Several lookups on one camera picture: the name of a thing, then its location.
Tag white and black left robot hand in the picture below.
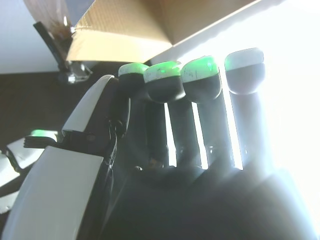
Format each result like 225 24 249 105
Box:
0 47 319 240

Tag black object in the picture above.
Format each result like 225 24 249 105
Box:
23 0 93 85

